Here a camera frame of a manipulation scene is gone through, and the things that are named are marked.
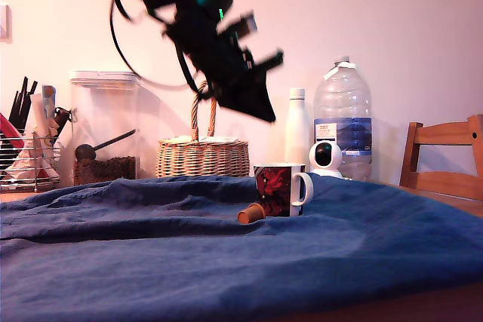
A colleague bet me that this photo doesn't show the brown handled opener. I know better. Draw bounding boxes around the brown handled opener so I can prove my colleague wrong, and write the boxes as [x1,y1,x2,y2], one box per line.
[52,106,78,137]

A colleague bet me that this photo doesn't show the long black looping cable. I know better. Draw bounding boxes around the long black looping cable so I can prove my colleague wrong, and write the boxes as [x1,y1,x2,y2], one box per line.
[109,0,199,89]

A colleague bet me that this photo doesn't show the large clear water bottle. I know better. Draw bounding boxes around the large clear water bottle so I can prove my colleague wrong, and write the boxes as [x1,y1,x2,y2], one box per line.
[312,55,374,182]

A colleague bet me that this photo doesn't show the metal wire rack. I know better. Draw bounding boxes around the metal wire rack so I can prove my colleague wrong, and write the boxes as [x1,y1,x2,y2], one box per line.
[0,127,61,193]

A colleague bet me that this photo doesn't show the red print mug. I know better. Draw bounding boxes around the red print mug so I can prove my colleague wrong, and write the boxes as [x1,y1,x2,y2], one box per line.
[253,162,315,217]

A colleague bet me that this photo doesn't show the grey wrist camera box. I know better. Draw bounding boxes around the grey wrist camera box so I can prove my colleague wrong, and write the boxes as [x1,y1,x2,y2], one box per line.
[222,11,260,42]

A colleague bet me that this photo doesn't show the white wall plate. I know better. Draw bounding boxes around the white wall plate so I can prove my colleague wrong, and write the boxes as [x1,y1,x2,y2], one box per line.
[0,4,12,43]

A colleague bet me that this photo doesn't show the clear container with white lid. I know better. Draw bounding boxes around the clear container with white lid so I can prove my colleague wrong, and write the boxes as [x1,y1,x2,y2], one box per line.
[69,69,141,186]

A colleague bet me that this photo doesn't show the short black cable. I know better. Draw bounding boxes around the short black cable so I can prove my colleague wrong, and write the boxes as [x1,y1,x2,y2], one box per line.
[175,44,201,93]

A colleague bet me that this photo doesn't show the small white round camera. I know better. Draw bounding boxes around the small white round camera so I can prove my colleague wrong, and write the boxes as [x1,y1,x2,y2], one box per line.
[308,142,344,179]

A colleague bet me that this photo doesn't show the red utensil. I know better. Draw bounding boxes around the red utensil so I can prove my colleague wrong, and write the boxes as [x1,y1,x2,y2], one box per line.
[0,112,25,149]

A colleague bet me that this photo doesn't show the white insulated bottle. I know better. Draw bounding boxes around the white insulated bottle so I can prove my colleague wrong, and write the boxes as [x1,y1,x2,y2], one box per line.
[285,87,311,167]

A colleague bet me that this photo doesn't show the blue cloth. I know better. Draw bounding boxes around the blue cloth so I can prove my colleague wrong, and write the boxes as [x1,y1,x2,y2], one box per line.
[0,175,483,322]

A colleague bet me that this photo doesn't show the wooden chair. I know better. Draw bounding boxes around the wooden chair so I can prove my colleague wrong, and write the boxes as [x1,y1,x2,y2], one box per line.
[398,114,483,202]

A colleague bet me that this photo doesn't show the wicker basket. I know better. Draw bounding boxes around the wicker basket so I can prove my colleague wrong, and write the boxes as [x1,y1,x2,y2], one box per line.
[155,86,251,179]

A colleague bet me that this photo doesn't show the coffee beans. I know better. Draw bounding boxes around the coffee beans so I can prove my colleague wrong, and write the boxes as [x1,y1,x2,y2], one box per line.
[73,155,137,184]

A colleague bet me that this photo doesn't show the black coffee scoop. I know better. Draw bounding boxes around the black coffee scoop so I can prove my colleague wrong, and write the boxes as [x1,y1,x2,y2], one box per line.
[74,129,137,162]

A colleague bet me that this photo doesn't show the black utensil handle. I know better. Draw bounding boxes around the black utensil handle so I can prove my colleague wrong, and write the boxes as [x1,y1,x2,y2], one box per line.
[8,76,29,130]
[21,80,38,130]

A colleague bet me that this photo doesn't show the blue and orange packet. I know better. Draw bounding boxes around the blue and orange packet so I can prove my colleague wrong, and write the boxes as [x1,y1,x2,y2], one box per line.
[42,84,57,119]

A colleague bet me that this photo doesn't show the brown coffee capsule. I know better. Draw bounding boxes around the brown coffee capsule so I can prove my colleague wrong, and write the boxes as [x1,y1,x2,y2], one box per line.
[237,203,266,224]

